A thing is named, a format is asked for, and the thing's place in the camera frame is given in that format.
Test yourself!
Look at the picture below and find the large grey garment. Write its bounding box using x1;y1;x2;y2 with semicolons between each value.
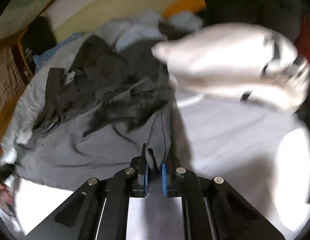
0;39;174;192

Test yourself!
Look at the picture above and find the black clothes pile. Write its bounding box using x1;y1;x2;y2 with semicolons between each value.
201;0;303;42

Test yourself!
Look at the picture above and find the white bed sheet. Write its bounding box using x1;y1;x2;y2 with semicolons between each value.
15;92;310;239

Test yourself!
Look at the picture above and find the dark black jacket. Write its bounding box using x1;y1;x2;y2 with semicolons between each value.
32;35;170;137

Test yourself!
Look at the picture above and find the white folded printed shirt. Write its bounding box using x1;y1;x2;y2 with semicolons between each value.
152;23;310;112

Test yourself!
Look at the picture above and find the light blue duvet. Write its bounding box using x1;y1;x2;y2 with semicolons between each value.
96;10;204;52

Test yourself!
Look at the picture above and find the blue cloth at headboard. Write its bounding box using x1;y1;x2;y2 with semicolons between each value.
33;32;84;71

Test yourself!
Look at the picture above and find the orange pillow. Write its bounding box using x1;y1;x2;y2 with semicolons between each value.
162;0;206;19

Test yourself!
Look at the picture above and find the black bag on shelf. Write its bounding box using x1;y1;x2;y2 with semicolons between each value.
21;16;57;55

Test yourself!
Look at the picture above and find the wooden bed frame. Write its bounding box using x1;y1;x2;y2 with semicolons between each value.
0;0;56;155

